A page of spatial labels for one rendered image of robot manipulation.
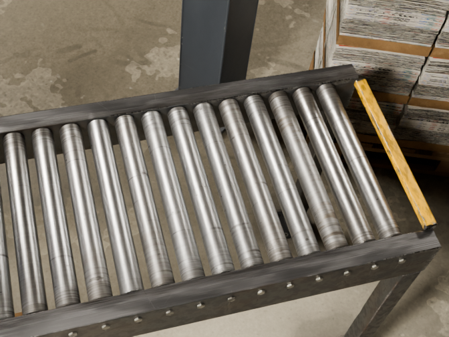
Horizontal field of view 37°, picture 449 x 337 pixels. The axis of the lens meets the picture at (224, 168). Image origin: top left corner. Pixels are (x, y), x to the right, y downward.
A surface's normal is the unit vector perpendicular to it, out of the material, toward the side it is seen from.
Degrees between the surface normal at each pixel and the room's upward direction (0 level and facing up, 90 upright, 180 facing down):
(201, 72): 90
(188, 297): 0
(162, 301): 0
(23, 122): 0
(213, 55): 90
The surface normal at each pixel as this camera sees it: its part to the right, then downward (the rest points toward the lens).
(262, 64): 0.08, -0.55
